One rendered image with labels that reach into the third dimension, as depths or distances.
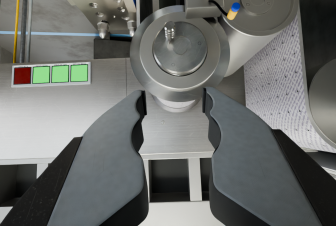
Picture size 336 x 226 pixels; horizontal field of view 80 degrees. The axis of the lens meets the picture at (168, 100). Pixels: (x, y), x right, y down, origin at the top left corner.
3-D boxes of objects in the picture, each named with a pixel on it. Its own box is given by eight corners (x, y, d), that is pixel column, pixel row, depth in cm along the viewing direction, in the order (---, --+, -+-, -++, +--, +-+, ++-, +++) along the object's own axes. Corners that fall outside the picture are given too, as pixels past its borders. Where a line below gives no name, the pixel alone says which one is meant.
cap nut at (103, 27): (107, 21, 63) (107, 35, 62) (110, 27, 66) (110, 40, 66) (95, 22, 63) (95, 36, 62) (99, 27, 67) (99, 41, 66)
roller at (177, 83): (218, 9, 29) (222, 88, 28) (197, 63, 55) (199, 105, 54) (139, 12, 30) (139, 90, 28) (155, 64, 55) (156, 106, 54)
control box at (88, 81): (90, 61, 63) (90, 83, 62) (91, 62, 64) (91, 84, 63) (11, 65, 64) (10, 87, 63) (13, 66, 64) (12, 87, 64)
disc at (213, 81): (227, 2, 30) (233, 100, 29) (226, 4, 31) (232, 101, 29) (129, 6, 31) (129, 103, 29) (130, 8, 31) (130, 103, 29)
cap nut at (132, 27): (137, 20, 63) (137, 33, 62) (139, 25, 66) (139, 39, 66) (125, 20, 63) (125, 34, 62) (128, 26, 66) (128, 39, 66)
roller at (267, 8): (294, -42, 30) (304, 34, 29) (239, 34, 56) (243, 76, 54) (214, -37, 31) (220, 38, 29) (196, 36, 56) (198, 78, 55)
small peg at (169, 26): (177, 26, 25) (168, 33, 25) (177, 36, 28) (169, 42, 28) (170, 18, 25) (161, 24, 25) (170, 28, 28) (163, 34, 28)
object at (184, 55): (176, 84, 27) (141, 43, 28) (176, 87, 29) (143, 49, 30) (218, 49, 27) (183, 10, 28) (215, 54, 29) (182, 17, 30)
